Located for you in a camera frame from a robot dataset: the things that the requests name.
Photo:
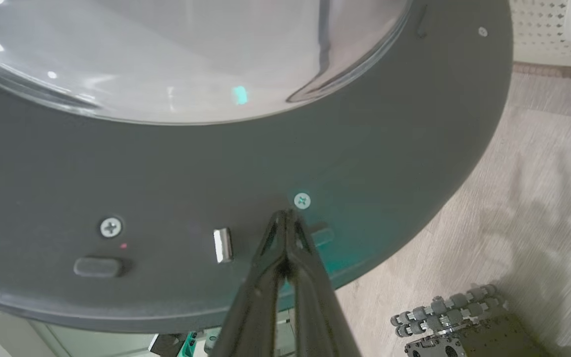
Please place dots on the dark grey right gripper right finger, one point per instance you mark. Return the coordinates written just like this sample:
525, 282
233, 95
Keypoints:
315, 307

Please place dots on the cream perforated laundry basket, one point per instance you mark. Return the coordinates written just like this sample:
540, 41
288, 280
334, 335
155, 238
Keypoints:
543, 29

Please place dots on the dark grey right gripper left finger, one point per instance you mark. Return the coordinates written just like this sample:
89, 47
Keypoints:
258, 297

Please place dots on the dark grey glass washer door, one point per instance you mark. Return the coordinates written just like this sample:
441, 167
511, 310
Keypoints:
374, 148

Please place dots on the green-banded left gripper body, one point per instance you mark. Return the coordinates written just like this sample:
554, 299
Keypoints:
185, 344

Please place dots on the robot wheeled base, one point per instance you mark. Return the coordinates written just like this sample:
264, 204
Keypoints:
464, 322

